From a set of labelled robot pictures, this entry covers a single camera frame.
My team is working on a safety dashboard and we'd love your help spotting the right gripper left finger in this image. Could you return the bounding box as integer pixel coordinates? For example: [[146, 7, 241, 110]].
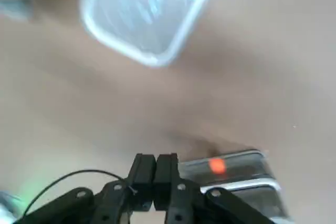
[[15, 153, 156, 224]]

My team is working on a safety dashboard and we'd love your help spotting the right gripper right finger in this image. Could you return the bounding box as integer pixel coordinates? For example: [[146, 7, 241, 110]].
[[153, 152, 274, 224]]

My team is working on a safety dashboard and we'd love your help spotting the clear plastic lid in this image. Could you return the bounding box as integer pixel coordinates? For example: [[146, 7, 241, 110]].
[[79, 0, 221, 68]]

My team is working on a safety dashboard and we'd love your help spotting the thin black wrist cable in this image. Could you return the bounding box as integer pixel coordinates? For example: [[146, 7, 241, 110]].
[[25, 169, 138, 216]]

